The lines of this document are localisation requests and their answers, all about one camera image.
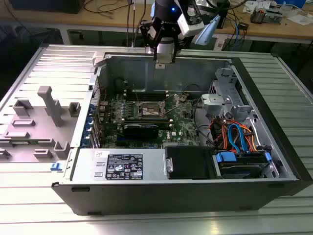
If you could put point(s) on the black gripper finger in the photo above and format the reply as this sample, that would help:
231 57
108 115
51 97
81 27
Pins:
155 52
173 56

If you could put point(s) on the silver CPU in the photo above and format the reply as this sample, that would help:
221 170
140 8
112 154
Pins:
163 58

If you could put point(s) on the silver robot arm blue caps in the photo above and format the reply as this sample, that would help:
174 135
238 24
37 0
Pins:
207 31

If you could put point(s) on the CPU socket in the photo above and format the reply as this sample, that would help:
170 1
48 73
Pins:
149 106

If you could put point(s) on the black desktop tower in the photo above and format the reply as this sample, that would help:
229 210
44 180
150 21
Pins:
223 17

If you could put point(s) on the silver disk bay cage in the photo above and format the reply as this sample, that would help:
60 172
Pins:
215 100

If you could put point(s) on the wooden desk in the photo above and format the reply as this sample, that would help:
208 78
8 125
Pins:
97 18

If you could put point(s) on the green RAM stick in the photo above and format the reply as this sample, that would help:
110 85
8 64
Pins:
161 122

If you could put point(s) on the green motherboard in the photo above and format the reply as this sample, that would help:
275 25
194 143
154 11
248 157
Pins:
182 127

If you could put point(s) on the small black adapter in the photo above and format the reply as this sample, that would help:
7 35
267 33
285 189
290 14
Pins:
243 25

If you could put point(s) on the black graphics card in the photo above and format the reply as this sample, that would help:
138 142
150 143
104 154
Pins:
140 133

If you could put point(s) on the blue expansion card latch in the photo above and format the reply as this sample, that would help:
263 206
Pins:
91 107
86 132
84 143
89 120

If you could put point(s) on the small copper coil transformer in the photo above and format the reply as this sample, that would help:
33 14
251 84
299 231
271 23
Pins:
258 16

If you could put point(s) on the hard disk in blue carrier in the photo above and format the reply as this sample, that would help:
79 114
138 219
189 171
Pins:
226 156

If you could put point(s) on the black computer box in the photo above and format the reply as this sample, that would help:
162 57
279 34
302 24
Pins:
44 6

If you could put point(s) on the white paper sheets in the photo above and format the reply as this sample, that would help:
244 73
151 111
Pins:
299 19

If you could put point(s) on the silver power supply unit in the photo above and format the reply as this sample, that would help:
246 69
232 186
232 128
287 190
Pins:
83 169

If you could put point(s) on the black open PC case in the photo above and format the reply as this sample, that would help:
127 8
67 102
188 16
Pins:
171 198

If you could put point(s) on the grey parts rack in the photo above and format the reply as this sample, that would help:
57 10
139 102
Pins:
36 132

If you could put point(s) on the small blue plastic clip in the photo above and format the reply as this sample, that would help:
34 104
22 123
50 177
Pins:
55 167

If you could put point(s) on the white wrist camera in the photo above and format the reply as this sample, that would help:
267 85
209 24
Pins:
189 28

